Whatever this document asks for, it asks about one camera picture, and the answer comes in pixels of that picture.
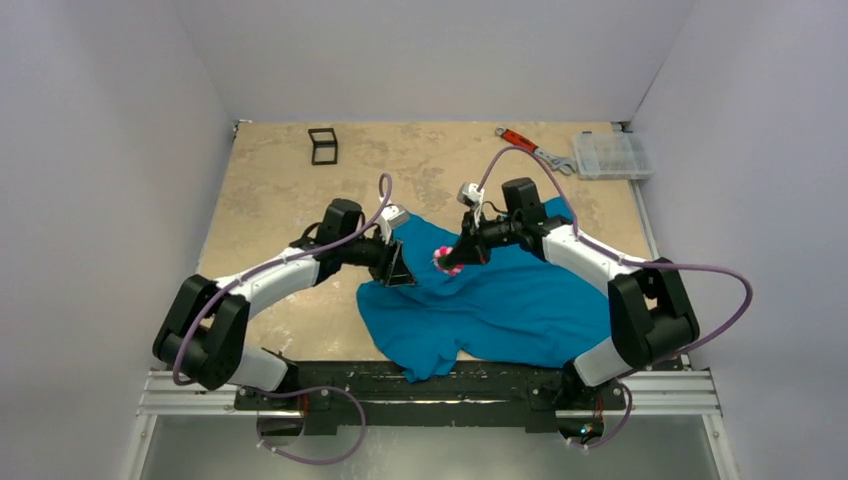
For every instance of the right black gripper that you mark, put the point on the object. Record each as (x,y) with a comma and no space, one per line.
(474,242)

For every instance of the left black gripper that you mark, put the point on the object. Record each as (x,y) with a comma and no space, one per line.
(390,266)

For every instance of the pink flower brooch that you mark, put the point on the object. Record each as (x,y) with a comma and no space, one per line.
(444,263)

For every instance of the blue t-shirt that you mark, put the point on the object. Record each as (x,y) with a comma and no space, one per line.
(515,309)

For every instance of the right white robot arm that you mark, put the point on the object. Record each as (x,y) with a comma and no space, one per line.
(650,313)

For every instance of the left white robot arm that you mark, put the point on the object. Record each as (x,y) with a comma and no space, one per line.
(203,336)

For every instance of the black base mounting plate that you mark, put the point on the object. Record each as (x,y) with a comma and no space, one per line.
(331,394)

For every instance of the clear plastic organizer box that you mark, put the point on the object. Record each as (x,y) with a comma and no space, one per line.
(611,156)

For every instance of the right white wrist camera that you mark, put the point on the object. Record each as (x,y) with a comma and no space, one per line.
(472,195)

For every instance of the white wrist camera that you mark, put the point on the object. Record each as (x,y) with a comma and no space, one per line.
(391,217)
(472,195)

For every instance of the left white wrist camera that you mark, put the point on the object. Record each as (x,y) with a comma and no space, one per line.
(391,217)

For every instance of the red handled adjustable wrench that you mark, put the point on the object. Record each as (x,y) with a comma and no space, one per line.
(563,164)

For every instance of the black wire frame stand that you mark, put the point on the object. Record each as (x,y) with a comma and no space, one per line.
(325,146)

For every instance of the aluminium rail frame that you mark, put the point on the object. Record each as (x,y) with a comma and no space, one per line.
(651,393)

